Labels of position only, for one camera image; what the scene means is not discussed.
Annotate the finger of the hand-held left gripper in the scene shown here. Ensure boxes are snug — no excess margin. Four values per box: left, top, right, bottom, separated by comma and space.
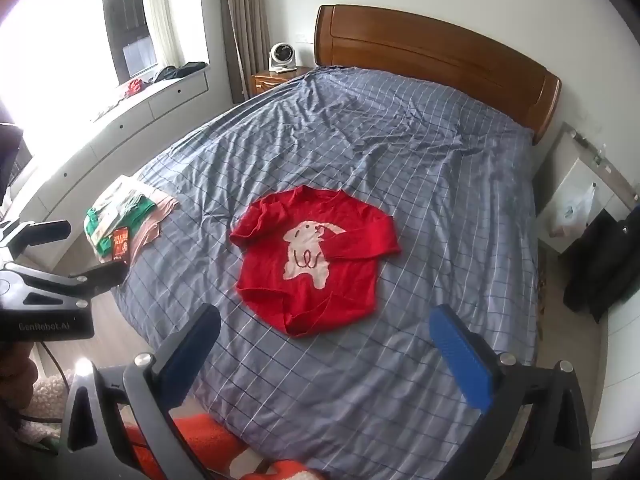
0, 219, 72, 262
50, 261, 129, 311

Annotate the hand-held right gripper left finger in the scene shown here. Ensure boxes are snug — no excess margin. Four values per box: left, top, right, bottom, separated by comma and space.
62, 304, 222, 480

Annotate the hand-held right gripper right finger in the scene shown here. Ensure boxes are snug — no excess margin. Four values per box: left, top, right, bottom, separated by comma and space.
430, 304, 594, 480

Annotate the red sweater with white animal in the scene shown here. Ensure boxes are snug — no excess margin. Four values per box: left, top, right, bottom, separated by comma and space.
229, 185, 402, 338

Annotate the pile of folded clothes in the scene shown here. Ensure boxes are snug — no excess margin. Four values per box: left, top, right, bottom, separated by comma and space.
97, 189, 180, 263

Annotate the dark clothes pile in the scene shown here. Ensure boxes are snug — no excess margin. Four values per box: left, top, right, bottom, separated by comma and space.
151, 61, 207, 84

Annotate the red card tag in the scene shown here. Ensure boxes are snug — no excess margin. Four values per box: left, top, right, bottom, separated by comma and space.
111, 229, 131, 263

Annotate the green folded garment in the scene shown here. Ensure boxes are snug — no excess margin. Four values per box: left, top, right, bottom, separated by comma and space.
84, 199, 156, 256

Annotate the pale folded garment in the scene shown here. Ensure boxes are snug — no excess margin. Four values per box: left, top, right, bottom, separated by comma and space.
90, 182, 146, 221

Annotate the white fluffy fabric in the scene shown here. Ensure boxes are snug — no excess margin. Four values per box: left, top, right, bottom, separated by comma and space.
27, 370, 76, 443

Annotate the orange white fleece garment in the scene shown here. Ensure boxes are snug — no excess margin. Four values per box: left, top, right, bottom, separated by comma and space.
122, 412, 331, 480

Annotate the white window bench cabinet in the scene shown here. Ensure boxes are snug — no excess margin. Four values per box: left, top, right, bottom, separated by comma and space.
0, 67, 210, 271

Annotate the black garment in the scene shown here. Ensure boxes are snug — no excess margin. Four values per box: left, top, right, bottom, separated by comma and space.
562, 207, 640, 324

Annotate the clear plastic bag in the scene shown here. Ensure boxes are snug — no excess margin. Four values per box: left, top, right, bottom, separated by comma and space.
547, 185, 599, 241

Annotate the white side table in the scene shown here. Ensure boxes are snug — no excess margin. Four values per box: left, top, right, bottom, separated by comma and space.
537, 157, 615, 254

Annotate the blue checked bed cover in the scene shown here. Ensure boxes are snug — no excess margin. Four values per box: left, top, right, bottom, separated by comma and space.
111, 64, 541, 480

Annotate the window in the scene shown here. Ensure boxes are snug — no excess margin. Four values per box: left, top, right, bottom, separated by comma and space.
101, 0, 162, 87

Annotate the white sheer curtain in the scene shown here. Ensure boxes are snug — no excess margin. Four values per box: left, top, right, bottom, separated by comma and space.
141, 0, 174, 68

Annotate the wooden nightstand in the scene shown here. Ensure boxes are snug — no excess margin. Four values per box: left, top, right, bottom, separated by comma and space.
250, 66, 312, 99

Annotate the small white desk fan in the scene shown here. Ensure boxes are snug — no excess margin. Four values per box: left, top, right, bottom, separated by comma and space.
268, 43, 297, 73

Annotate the beige curtain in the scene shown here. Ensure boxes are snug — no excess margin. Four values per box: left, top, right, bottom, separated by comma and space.
220, 0, 273, 106

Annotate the wooden bed headboard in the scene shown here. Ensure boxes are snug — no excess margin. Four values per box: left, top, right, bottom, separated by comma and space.
314, 4, 562, 146

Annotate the black cable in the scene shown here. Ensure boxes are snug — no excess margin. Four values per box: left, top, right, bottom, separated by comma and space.
20, 337, 76, 423

